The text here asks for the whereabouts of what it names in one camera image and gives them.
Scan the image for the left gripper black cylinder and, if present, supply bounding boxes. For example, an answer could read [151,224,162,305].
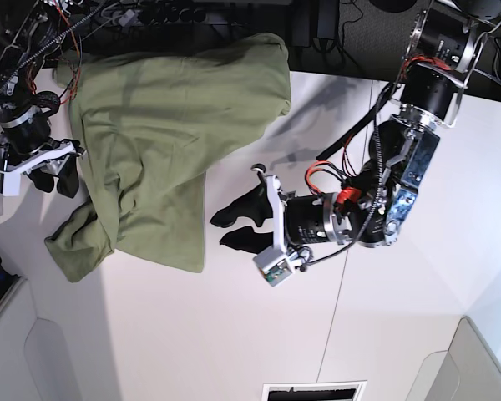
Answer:
[210,185,353,254]

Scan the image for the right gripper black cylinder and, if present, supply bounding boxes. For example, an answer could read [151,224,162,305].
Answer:
[0,105,79,197]

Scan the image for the green t-shirt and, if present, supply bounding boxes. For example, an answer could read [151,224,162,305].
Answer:
[45,33,291,282]

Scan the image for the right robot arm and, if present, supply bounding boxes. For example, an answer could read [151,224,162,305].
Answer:
[0,1,84,198]

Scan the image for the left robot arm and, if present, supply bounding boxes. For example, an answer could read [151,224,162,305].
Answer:
[211,1,501,254]

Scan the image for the grey chair left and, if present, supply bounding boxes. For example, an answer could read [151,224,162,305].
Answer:
[0,278,84,400]

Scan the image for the grey chair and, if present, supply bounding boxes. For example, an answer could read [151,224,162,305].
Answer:
[0,278,84,400]
[407,317,501,401]

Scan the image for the white framed floor vent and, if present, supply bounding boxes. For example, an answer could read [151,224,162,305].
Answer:
[261,380,367,401]

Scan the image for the black power strip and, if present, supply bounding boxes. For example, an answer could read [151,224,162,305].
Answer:
[100,1,256,28]

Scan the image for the grey chair right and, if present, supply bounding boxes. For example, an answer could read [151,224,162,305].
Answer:
[407,317,501,401]

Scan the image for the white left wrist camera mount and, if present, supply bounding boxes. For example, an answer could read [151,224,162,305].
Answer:
[251,164,313,287]

